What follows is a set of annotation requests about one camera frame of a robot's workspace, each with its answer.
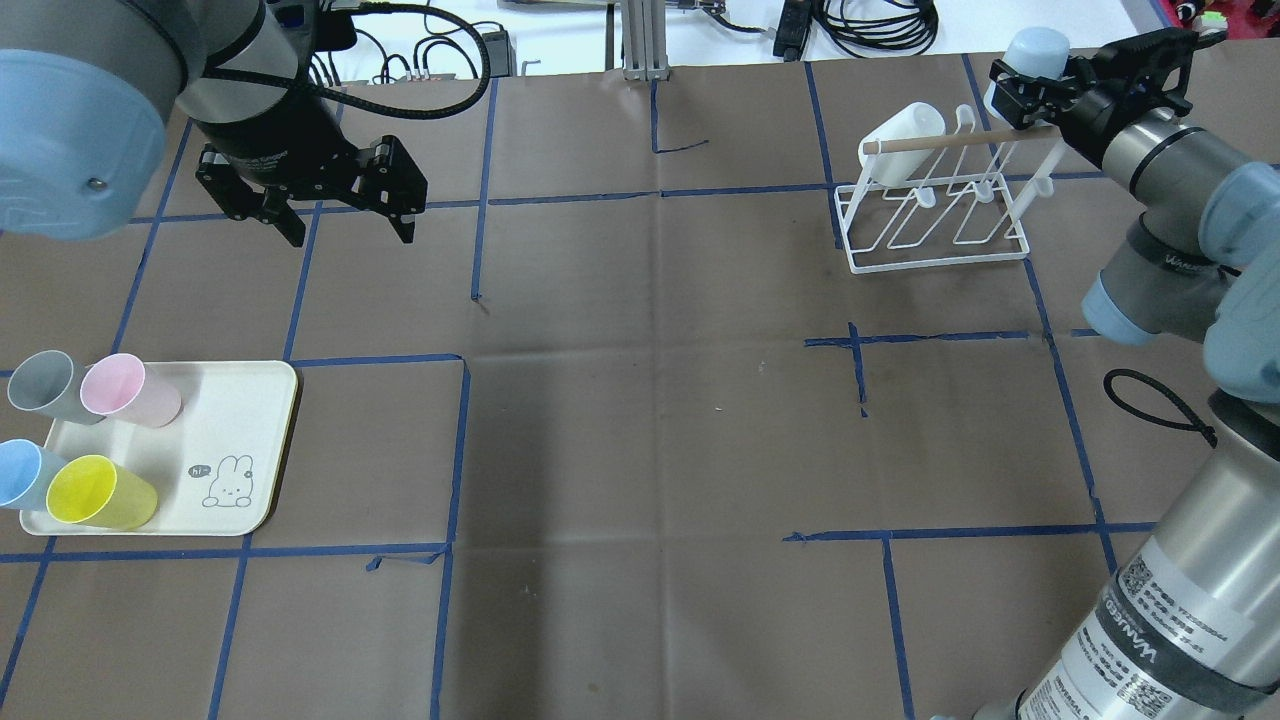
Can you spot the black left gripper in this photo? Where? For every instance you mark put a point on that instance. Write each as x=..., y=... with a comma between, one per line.
x=272, y=137

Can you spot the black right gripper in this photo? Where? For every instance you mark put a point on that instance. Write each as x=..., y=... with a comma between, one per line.
x=1093, y=107

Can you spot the light blue cup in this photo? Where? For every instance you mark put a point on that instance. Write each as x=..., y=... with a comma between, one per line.
x=27, y=470
x=1038, y=52

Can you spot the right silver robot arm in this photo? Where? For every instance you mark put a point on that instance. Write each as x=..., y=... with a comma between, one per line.
x=1187, y=627

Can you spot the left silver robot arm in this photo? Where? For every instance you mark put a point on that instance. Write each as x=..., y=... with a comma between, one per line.
x=88, y=87

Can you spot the pink cup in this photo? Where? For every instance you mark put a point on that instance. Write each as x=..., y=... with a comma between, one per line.
x=123, y=388

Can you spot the grey cup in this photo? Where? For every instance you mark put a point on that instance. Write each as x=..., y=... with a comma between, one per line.
x=49, y=384

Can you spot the yellow cup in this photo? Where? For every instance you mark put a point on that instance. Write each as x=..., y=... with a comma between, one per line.
x=95, y=492

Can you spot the black power adapter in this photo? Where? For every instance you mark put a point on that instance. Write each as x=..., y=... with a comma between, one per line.
x=792, y=29

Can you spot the cream serving tray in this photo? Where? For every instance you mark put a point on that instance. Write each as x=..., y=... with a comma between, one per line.
x=216, y=466

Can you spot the brown paper table cover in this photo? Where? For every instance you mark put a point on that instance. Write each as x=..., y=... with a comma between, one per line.
x=618, y=436

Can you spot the white wire cup rack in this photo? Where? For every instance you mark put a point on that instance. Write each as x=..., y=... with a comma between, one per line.
x=937, y=192

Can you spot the aluminium frame post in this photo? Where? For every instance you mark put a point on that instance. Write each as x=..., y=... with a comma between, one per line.
x=644, y=40

